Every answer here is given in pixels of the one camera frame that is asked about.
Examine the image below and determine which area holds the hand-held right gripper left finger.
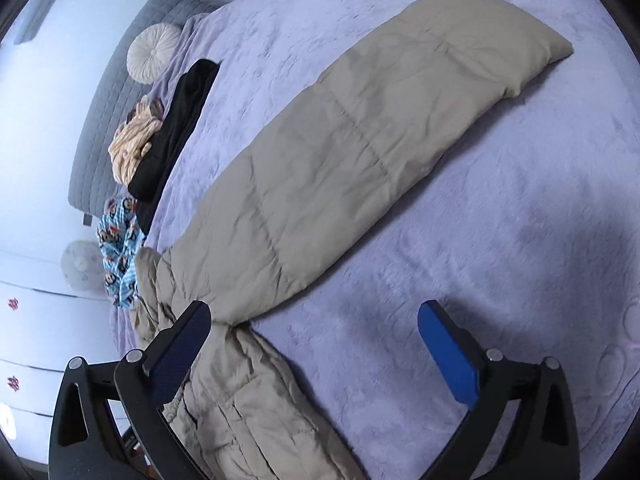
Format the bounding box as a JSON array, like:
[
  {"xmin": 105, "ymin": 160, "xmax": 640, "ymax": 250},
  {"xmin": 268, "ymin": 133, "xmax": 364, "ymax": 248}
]
[{"xmin": 50, "ymin": 301, "xmax": 213, "ymax": 480}]

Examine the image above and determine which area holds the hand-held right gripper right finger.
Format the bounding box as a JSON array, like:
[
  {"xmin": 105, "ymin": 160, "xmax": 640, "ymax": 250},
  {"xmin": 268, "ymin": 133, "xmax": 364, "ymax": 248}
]
[{"xmin": 417, "ymin": 300, "xmax": 581, "ymax": 480}]

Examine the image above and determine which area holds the beige down coat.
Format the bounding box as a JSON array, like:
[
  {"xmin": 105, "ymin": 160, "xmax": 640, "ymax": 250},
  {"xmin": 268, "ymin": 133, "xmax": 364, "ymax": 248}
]
[{"xmin": 131, "ymin": 0, "xmax": 575, "ymax": 480}]

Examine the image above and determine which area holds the blue cartoon printed cloth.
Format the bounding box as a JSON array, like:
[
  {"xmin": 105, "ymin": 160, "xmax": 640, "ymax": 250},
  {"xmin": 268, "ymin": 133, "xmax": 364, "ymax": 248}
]
[{"xmin": 96, "ymin": 197, "xmax": 147, "ymax": 309}]

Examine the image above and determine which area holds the lavender plush bed blanket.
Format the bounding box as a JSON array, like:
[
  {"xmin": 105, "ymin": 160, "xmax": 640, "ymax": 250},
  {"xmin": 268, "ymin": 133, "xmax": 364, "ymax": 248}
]
[{"xmin": 107, "ymin": 0, "xmax": 640, "ymax": 480}]

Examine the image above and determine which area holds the beige striped fluffy cloth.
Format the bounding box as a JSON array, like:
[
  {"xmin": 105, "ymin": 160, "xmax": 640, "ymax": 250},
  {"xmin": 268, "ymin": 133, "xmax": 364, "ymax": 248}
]
[{"xmin": 108, "ymin": 95, "xmax": 166, "ymax": 186}]

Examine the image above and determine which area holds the black garment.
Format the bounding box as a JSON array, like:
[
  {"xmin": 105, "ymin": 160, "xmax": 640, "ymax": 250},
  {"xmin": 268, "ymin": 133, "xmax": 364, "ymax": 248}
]
[{"xmin": 127, "ymin": 59, "xmax": 221, "ymax": 231}]

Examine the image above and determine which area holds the grey quilted headboard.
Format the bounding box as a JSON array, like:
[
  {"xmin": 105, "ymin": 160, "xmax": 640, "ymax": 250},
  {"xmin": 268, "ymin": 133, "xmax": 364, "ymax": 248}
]
[{"xmin": 67, "ymin": 0, "xmax": 221, "ymax": 211}]

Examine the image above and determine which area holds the round cream pleated cushion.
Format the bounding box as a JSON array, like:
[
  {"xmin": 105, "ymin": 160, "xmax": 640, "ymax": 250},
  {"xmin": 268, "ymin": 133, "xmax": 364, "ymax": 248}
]
[{"xmin": 127, "ymin": 24, "xmax": 182, "ymax": 83}]

